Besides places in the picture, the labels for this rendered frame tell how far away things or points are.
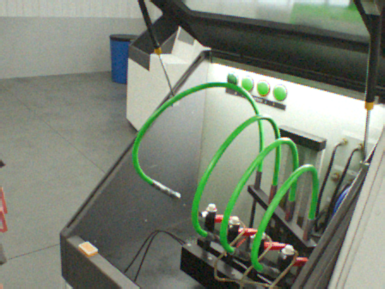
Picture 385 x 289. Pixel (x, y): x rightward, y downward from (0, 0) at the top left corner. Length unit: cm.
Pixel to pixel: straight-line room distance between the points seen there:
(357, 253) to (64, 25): 716
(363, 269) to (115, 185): 73
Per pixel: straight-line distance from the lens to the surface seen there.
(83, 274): 123
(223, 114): 139
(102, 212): 129
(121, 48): 708
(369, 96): 87
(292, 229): 109
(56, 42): 771
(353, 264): 93
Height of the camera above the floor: 165
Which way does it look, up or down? 21 degrees down
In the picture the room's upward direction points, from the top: 5 degrees clockwise
